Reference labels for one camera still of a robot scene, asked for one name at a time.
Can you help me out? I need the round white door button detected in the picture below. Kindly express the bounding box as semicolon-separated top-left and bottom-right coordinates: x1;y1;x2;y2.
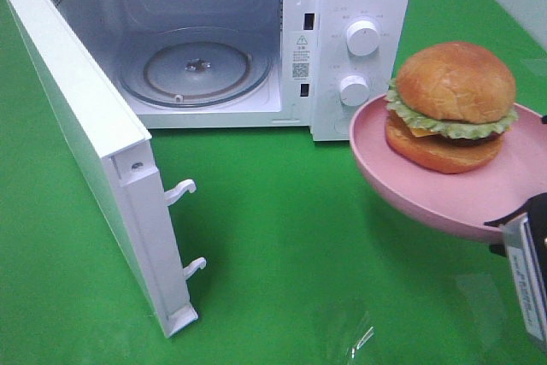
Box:
334;116;351;136

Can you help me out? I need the white round knob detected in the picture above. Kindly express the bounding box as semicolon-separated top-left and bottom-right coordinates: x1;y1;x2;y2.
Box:
339;75;371;107
346;20;379;56

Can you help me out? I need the white microwave oven body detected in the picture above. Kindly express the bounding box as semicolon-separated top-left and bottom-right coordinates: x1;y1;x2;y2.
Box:
51;0;408;141

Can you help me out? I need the pink round plate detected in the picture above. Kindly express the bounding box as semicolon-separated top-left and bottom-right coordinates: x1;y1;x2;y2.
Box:
350;96;546;243

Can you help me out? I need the white microwave door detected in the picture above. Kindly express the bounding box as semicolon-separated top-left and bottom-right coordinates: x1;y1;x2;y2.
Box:
8;0;206;337

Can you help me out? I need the burger with lettuce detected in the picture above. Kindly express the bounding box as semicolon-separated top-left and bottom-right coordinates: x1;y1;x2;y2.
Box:
385;42;518;174

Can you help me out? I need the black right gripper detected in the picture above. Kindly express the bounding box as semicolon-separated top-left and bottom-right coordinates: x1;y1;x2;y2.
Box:
485;192;546;256

